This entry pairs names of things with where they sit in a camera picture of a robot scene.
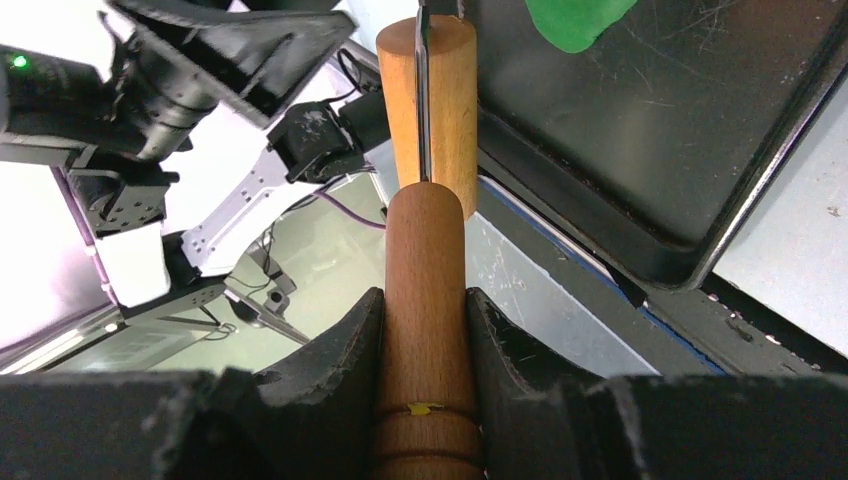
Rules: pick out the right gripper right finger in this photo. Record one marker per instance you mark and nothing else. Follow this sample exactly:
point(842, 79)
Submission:
point(544, 417)

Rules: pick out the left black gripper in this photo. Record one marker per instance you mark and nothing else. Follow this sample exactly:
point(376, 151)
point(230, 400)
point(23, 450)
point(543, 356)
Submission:
point(257, 62)

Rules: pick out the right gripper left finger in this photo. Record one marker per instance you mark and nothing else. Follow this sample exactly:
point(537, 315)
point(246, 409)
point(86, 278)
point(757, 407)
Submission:
point(307, 416)

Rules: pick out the wooden dough roller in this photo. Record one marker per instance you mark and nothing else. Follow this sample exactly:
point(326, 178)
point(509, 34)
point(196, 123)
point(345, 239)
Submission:
point(426, 423)

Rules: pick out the black plastic tray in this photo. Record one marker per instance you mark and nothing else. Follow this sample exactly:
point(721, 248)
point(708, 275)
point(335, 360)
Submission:
point(651, 147)

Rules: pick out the green dough piece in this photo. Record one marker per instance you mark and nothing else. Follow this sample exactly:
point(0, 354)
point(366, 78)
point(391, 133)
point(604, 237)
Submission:
point(572, 26)

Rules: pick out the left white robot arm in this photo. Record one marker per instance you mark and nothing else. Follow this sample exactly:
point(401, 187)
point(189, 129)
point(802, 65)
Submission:
point(106, 139)

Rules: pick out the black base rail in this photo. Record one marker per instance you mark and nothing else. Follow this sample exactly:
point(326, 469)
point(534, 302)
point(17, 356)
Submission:
point(593, 316)

